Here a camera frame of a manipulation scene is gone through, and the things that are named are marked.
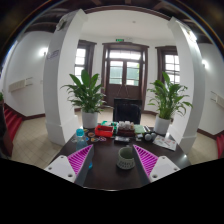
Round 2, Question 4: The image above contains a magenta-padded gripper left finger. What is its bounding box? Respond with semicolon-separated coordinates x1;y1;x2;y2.
44;143;95;186

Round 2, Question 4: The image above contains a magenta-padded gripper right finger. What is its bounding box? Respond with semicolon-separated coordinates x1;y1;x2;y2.
132;143;182;184

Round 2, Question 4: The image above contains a white printed leaflet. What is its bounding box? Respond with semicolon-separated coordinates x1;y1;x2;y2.
152;134;178;152

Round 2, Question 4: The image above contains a clear blue-capped drink bottle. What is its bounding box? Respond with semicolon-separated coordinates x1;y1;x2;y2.
75;128;94;170

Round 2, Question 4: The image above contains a grey-green ribbed mug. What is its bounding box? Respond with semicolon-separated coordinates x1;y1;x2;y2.
116;146;137;171

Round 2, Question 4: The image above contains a green book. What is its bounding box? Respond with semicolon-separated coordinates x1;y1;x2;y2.
133;124;147;135

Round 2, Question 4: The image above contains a dark box of white items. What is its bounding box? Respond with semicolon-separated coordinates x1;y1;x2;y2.
116;120;136;137

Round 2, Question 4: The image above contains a red box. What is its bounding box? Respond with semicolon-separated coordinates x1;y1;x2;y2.
94;124;115;138

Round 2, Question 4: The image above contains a black chair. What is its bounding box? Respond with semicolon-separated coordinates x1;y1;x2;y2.
112;97;143;125

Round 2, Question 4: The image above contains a green box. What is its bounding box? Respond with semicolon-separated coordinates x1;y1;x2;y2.
100;120;119;131

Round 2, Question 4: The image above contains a leafy plant in white pot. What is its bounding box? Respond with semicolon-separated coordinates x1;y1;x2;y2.
61;68;108;130
146;71;194;136

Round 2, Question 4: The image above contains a dark wooden double door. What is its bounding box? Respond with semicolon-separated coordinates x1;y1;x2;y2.
101;41;150;108

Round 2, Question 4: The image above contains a dark-framed window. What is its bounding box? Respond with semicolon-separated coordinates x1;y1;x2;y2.
74;39;98;84
155;45;181;85

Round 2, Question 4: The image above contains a white wall lamp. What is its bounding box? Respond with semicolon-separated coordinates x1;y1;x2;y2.
201;58;211;71
38;46;50;58

